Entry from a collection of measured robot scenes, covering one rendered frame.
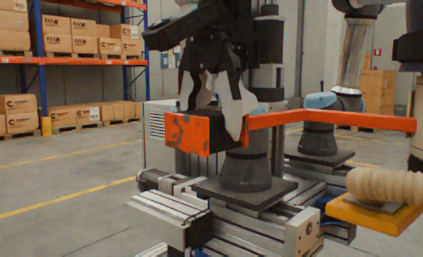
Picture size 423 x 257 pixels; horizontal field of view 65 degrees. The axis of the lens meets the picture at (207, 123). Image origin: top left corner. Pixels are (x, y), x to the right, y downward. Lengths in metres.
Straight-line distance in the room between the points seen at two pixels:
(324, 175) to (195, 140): 0.95
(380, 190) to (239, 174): 0.50
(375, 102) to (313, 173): 6.73
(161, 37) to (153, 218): 0.69
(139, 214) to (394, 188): 0.76
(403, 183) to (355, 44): 1.00
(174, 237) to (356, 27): 0.99
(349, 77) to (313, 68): 10.02
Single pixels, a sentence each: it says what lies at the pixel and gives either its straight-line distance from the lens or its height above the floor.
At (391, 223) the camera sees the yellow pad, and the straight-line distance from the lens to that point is 0.51.
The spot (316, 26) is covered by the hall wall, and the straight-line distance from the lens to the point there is 11.51.
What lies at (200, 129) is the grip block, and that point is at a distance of 0.42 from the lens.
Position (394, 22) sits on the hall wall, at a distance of 10.80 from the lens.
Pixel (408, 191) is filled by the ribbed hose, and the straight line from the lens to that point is 0.46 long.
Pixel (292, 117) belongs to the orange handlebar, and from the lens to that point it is 0.62.
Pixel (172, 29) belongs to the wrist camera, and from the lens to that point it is 0.41.
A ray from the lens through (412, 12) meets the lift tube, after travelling 0.57.
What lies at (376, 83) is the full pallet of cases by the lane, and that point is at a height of 1.08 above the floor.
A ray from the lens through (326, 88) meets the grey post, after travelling 4.17.
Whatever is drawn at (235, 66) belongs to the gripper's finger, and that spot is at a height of 1.36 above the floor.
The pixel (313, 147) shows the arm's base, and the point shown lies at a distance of 1.33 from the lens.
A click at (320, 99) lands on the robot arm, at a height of 1.25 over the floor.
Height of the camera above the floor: 1.36
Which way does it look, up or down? 9 degrees down
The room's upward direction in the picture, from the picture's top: straight up
